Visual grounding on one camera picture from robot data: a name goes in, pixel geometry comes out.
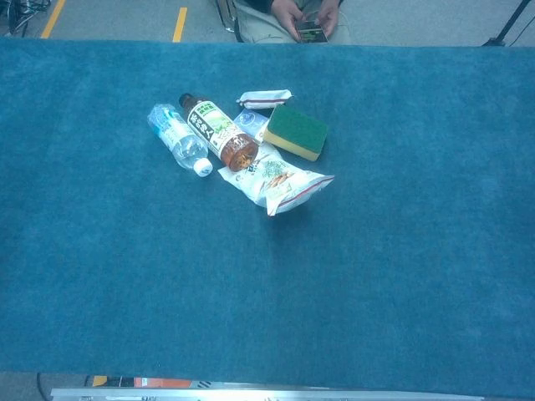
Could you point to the brown tea bottle green label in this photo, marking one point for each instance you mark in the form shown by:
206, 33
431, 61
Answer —
217, 129

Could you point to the yellow floor tape strip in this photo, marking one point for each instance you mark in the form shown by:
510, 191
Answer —
180, 25
53, 18

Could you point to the smartphone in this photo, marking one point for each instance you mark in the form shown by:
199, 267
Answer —
311, 32

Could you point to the black tripod stand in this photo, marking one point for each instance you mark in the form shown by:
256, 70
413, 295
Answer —
507, 25

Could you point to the aluminium rail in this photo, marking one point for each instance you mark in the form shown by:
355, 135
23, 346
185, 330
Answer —
251, 394

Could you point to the blue table cloth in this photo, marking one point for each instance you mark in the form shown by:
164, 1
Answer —
125, 271

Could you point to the blue tissue pack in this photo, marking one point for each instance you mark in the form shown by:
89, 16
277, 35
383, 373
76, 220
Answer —
251, 121

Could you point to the small white cake snack packet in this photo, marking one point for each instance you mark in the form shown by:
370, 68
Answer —
263, 99

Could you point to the seated person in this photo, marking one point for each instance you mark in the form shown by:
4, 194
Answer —
259, 29

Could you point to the clear plastic water bottle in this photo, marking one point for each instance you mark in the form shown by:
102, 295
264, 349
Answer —
179, 138

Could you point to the large white snack bag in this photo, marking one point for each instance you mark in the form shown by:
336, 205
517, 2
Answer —
276, 184

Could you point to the green yellow sponge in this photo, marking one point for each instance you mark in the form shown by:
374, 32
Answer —
297, 127

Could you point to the orange box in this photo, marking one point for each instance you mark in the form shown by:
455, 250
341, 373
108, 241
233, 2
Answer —
163, 382

